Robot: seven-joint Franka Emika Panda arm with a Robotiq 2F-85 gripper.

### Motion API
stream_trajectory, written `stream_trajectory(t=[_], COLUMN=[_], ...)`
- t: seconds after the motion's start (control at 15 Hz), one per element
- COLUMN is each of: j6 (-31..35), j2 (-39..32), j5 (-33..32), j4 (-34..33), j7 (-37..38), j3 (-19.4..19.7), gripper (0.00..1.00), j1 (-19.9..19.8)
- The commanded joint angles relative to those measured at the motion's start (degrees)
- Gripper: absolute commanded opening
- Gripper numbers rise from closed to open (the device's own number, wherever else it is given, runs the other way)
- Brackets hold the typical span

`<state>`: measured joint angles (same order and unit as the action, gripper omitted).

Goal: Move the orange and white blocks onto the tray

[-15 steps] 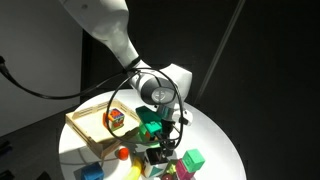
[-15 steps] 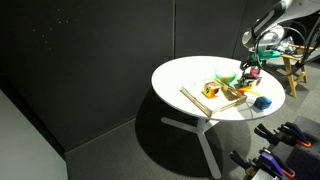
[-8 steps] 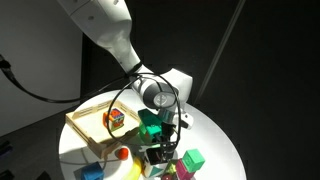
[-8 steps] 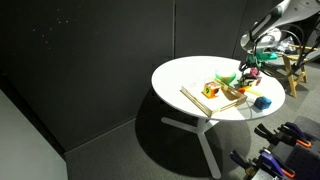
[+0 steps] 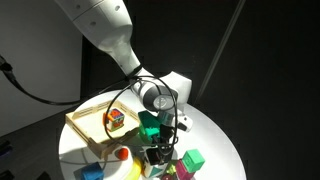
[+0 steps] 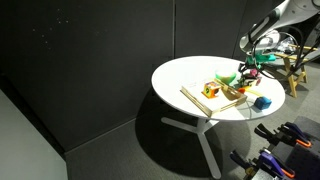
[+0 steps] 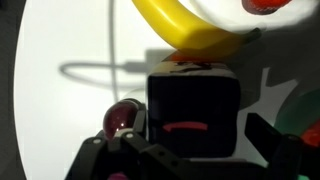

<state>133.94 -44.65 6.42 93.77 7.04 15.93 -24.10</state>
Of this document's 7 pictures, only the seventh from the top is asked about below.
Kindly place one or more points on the small orange block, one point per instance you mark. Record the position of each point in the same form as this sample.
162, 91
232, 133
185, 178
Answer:
312, 133

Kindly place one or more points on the white black checkered fabric cube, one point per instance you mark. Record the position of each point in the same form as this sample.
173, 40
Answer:
193, 106

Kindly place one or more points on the yellow toy banana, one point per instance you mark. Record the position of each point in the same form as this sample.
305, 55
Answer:
190, 30

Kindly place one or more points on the dark red ball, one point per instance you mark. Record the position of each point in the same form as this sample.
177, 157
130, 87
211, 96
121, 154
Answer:
118, 118

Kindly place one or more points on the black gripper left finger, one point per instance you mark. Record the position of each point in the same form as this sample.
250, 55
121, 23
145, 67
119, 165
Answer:
100, 156

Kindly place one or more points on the grey cube block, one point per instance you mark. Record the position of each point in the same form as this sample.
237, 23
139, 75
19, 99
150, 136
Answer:
140, 120

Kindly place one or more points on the red toy strawberry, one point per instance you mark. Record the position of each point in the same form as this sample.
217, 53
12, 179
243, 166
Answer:
265, 6

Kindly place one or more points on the green translucent bowl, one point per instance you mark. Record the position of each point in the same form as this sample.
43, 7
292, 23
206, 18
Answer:
296, 110

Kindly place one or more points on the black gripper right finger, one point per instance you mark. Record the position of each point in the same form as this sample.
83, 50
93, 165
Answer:
286, 156

